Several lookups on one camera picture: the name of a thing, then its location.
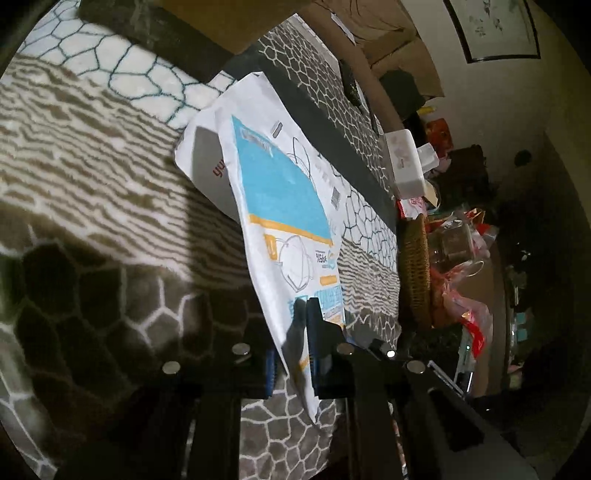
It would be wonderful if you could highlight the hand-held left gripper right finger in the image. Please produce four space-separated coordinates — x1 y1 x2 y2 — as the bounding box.
305 296 539 480

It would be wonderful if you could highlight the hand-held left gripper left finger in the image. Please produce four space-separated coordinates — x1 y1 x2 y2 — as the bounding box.
60 342 280 480

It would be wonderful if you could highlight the wicker basket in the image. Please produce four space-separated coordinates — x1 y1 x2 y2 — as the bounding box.
398 213 432 330

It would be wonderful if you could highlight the white and blue mask packet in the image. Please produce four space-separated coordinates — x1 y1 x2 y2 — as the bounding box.
215 74 349 424

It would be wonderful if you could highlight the clear jar with brown contents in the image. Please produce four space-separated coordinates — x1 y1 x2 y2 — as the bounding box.
427 217 476 268

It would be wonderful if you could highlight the red plastic bag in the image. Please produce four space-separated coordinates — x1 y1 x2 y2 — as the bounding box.
431 268 495 358

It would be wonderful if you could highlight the red printed packet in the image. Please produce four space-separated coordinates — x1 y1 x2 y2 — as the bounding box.
396 196 430 220

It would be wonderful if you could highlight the brown paper envelope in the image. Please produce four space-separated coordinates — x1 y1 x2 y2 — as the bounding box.
424 178 443 208

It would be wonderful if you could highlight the white mailing bag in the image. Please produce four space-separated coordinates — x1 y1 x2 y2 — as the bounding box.
174 78 259 221

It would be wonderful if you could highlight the white tissue box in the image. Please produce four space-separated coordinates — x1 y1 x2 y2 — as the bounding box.
385 129 428 200

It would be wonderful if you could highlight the dark grey flat strip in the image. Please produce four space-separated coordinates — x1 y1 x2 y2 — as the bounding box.
365 92 382 137

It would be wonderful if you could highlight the patterned fleece blanket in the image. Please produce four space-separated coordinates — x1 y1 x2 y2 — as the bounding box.
0 0 402 480

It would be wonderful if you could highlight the black remote control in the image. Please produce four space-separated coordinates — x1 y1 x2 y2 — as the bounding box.
338 59 363 107

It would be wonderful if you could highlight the brown sofa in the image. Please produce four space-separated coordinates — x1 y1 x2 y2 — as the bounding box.
314 0 446 134

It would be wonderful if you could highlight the white paper sheet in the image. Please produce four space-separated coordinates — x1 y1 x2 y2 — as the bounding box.
330 13 356 44

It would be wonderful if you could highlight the framed wall picture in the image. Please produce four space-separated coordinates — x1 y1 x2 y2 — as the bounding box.
443 0 542 64

